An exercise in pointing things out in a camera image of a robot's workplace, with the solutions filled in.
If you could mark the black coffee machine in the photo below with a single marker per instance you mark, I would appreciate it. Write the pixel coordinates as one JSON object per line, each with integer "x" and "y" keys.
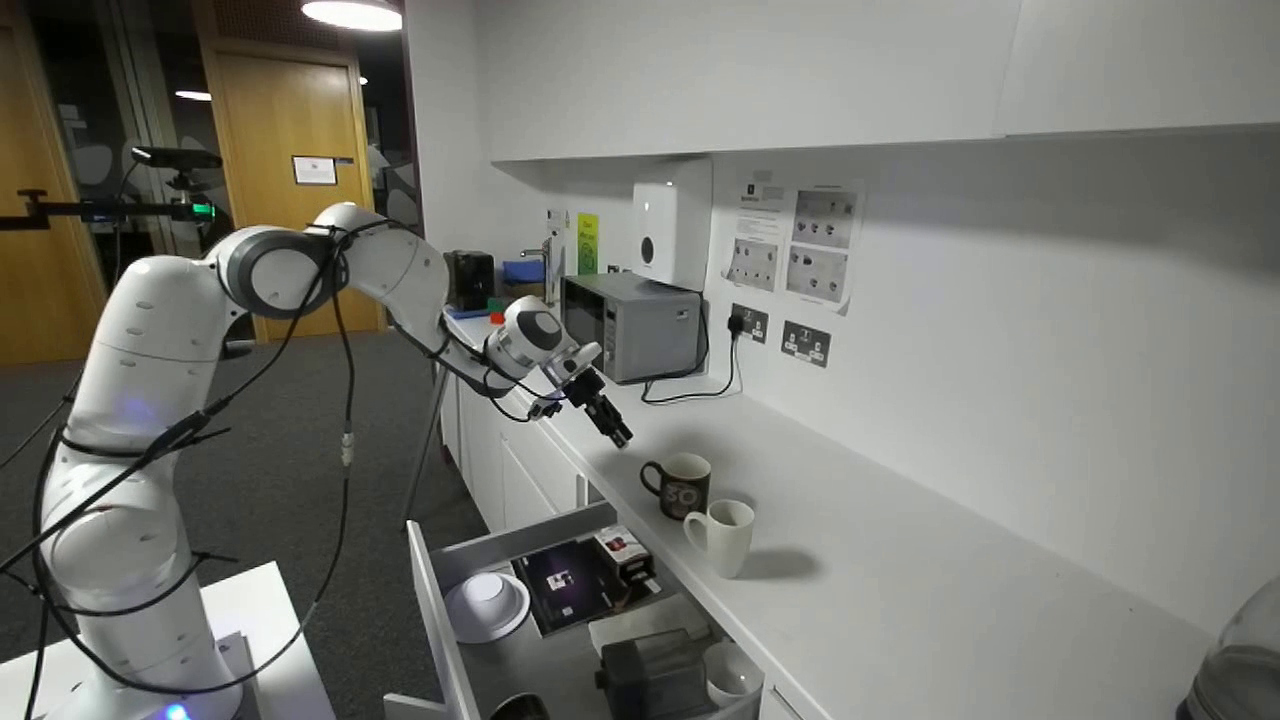
{"x": 468, "y": 283}

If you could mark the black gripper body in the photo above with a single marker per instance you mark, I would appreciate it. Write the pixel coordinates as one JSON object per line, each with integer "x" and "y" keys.
{"x": 585, "y": 391}

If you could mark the white mug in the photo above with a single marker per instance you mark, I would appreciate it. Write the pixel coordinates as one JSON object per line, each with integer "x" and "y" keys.
{"x": 721, "y": 534}

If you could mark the white bowl in drawer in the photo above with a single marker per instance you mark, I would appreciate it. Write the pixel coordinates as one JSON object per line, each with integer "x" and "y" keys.
{"x": 485, "y": 607}

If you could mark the black camera on stand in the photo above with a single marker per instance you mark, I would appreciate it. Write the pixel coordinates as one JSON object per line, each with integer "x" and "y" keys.
{"x": 181, "y": 163}

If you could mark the silver microwave oven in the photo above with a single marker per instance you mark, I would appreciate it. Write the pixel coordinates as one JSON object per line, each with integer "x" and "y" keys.
{"x": 644, "y": 331}

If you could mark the double wall socket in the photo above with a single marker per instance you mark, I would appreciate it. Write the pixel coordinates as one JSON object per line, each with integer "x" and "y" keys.
{"x": 748, "y": 323}

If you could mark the ceiling lamp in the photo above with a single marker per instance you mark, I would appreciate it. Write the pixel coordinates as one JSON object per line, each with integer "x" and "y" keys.
{"x": 379, "y": 19}

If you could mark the white cup in drawer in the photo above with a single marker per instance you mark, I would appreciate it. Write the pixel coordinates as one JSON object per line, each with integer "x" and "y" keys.
{"x": 728, "y": 672}

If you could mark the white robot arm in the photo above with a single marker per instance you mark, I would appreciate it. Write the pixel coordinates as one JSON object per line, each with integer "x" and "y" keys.
{"x": 109, "y": 534}

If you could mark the wooden door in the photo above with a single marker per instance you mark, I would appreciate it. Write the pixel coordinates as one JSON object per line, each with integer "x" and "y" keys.
{"x": 291, "y": 128}

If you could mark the open grey drawer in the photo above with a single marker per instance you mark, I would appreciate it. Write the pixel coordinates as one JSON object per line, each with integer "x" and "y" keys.
{"x": 630, "y": 664}

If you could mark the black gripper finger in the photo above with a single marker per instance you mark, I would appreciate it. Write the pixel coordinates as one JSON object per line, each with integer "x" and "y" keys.
{"x": 601, "y": 421}
{"x": 620, "y": 434}

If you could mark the white paper towel dispenser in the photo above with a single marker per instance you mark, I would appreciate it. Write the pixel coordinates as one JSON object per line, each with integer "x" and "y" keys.
{"x": 655, "y": 216}

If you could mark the black mug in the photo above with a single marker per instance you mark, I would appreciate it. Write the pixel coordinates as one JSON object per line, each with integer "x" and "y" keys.
{"x": 683, "y": 483}

